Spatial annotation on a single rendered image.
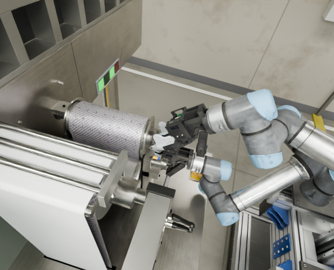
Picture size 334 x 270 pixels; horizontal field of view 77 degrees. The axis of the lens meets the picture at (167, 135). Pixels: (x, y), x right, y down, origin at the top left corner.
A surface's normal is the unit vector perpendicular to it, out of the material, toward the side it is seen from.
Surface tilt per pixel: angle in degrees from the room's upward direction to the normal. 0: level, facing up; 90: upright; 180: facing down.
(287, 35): 90
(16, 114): 90
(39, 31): 90
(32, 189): 0
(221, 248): 0
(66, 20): 90
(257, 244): 0
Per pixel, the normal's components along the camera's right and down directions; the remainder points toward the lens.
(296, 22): -0.32, 0.66
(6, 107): 0.96, 0.26
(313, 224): 0.11, -0.69
